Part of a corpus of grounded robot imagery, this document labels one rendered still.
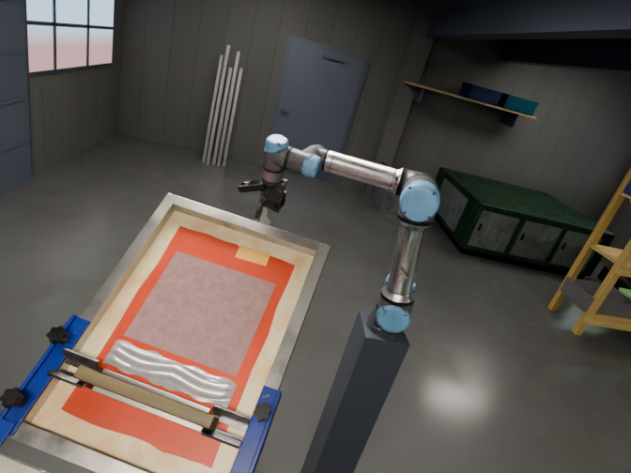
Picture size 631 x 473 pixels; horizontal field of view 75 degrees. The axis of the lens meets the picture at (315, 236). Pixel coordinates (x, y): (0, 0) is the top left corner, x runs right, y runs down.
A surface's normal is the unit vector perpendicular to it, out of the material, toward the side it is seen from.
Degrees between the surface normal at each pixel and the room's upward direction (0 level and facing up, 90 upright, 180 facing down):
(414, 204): 82
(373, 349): 90
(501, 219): 90
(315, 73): 90
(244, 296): 32
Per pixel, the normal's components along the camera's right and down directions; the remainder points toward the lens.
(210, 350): 0.10, -0.55
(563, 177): 0.04, 0.44
